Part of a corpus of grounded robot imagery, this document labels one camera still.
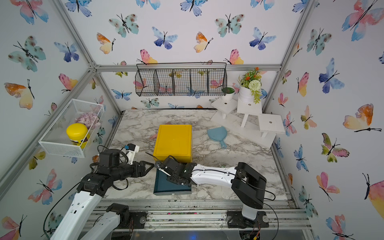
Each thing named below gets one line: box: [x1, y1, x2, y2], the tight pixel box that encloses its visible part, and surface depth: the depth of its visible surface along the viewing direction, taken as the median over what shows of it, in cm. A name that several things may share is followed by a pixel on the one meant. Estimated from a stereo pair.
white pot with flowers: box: [237, 67, 263, 104], surface depth 87 cm
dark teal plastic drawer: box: [153, 168, 192, 195], surface depth 74 cm
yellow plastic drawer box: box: [153, 124, 193, 163], surface depth 80 cm
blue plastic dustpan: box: [207, 126, 227, 149], surface depth 110 cm
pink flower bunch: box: [75, 111, 102, 130], surface depth 71 cm
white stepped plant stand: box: [210, 99, 286, 149], surface depth 106 cm
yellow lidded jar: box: [66, 123, 91, 149], surface depth 66 cm
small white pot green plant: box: [221, 85, 235, 102], surface depth 104 cm
